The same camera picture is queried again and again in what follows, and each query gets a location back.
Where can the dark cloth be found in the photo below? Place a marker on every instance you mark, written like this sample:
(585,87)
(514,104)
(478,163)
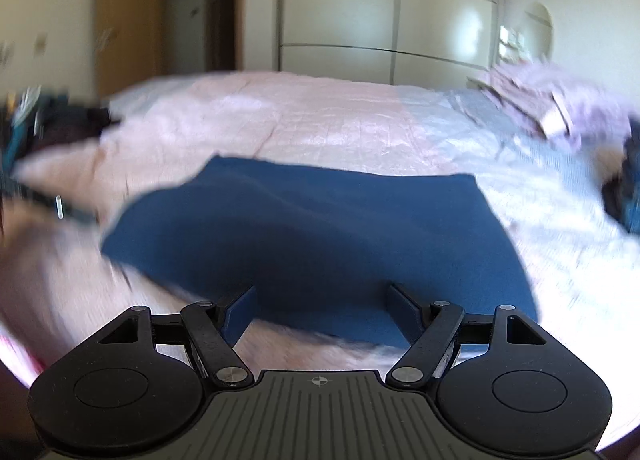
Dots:
(622,180)

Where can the white curved wardrobe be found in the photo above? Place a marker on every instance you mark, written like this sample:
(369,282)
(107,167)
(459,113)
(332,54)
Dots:
(375,5)

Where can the light wooden door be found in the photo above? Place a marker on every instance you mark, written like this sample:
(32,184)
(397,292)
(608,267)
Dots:
(130,0)

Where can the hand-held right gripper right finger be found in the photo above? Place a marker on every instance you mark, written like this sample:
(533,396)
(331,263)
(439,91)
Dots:
(405,312)

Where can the black garment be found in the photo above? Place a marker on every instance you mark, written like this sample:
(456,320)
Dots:
(75,120)

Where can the round white wall fixture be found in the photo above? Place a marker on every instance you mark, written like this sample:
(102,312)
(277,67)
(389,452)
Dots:
(540,28)

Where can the beige wall switch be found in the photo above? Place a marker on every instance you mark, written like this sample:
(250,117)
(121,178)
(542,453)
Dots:
(40,43)

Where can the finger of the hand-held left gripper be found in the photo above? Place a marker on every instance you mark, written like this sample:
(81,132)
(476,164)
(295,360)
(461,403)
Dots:
(75,214)

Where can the crumpled lilac cloth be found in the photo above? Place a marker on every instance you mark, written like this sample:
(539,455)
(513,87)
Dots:
(590,100)

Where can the dark wooden door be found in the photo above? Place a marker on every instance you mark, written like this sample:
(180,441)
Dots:
(222,10)

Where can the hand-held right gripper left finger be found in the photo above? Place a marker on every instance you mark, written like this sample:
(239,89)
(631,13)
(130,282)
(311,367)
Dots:
(240,315)

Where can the blue sweatshirt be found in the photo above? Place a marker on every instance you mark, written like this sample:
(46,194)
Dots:
(325,230)

